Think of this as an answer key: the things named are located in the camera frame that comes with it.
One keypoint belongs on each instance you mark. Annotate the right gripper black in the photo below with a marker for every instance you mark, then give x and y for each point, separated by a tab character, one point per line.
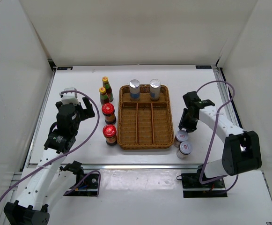
189	127

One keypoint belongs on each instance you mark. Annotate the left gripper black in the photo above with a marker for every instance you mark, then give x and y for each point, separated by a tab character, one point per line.
88	112

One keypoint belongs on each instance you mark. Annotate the white-lid spice jar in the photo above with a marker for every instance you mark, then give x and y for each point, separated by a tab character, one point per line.
184	149
181	136

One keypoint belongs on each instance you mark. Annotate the blue-label pellet jar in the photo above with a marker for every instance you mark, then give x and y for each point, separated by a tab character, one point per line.
154	89
134	88

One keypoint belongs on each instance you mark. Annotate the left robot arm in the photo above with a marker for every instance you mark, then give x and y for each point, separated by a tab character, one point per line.
50	181

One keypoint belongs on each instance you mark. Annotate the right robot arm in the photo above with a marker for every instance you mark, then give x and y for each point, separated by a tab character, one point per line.
241	151

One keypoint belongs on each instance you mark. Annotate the near yellow-cap sauce bottle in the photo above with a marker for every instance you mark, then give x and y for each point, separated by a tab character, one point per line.
104	99

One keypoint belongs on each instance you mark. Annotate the yellow-cap sauce bottle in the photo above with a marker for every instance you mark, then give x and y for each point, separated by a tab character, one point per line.
104	99
108	88

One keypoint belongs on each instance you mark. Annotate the far red-lid chili jar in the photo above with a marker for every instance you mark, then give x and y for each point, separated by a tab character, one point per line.
108	111

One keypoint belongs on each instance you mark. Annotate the red-lid chili jar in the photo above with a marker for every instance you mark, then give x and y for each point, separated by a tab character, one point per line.
108	111
110	134

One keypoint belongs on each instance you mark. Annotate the far yellow-cap sauce bottle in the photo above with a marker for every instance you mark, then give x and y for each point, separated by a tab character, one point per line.
108	88

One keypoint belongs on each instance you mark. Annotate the near red-lid chili jar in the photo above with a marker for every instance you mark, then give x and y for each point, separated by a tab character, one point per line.
110	134

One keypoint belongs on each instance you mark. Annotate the wicker basket tray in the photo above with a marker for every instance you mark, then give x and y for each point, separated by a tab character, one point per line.
144	124

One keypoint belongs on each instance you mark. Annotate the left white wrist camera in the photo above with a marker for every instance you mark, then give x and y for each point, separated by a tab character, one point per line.
69	96

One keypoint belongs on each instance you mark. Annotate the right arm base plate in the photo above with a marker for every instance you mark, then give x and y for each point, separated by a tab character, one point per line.
192	188

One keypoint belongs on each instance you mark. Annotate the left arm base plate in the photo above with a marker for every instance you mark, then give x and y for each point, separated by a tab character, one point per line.
87	185

